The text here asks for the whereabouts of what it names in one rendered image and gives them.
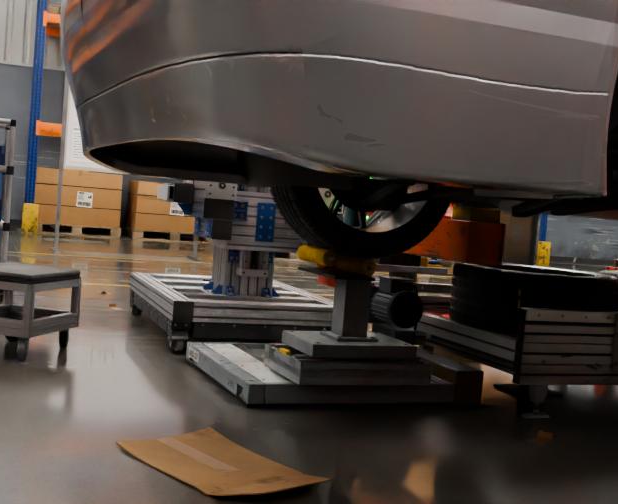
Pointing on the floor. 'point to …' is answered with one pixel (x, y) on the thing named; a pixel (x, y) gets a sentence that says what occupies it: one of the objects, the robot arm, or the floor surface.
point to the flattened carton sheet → (217, 464)
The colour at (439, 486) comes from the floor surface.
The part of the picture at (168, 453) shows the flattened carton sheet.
